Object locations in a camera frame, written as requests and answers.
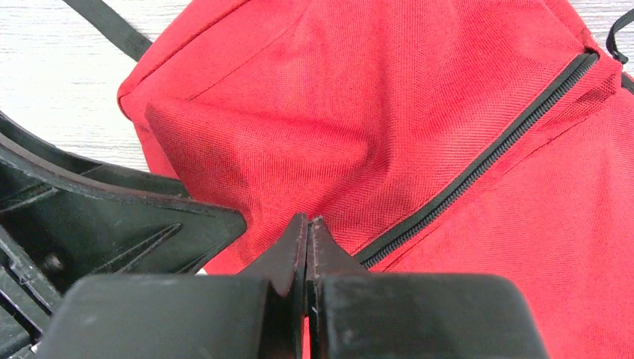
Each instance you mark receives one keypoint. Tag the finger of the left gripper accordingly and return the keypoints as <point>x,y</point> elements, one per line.
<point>64,217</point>

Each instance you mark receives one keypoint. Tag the red backpack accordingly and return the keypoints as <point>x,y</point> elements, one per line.
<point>432,136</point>

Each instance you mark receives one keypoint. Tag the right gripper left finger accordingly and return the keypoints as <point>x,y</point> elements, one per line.
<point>257,313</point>

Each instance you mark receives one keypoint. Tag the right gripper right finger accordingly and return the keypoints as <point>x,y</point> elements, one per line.
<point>357,314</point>

